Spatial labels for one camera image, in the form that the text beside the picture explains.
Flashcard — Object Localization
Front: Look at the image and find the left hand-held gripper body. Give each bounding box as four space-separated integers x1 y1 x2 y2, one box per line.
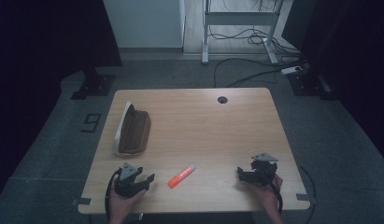
113 161 150 199

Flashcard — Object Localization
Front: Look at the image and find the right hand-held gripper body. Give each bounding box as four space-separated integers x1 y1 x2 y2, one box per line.
249 151 279 187

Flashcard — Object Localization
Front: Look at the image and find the person's left hand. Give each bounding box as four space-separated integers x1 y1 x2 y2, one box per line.
108 188 148 218

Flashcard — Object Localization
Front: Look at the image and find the person's right hand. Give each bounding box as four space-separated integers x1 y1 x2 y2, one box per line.
250 175 285 216

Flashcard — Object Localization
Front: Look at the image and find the orange marker pen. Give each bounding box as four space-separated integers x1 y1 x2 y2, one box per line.
167 163 197 189

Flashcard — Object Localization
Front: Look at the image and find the brown pencil case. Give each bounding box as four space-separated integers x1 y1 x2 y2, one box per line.
113 100 152 157

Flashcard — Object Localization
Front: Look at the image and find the black stand base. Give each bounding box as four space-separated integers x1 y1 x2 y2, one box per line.
70 66 117 101
287 69 337 101

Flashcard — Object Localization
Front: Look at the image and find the white power strip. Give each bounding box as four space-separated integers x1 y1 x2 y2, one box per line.
279 65 305 76

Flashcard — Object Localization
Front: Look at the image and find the white cabinet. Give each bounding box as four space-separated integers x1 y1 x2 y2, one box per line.
102 0 186 49

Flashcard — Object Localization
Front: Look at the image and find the dark curtain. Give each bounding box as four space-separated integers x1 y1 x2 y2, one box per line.
281 0 384 162
0 0 124 200

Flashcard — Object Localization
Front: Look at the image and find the left hand-held gripper cable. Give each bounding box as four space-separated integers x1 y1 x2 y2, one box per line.
104 167 123 224

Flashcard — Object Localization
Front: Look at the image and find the hand-held gripper cable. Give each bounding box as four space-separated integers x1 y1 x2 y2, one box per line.
258 167 284 216
104 167 123 224

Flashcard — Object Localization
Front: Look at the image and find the right hand-held gripper cable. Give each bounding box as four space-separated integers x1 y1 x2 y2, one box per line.
258 167 284 216

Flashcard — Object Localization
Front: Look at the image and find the black cable beside table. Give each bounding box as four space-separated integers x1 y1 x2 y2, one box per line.
299 165 319 224

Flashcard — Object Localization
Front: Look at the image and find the long black floor cable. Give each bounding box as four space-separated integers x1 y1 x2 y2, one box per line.
212 57 308 89

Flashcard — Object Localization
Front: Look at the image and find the tangle of black floor cables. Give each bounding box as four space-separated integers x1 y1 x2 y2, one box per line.
208 26 303 60

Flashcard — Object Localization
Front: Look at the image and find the white desk frame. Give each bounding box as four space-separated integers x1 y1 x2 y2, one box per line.
201 0 279 65

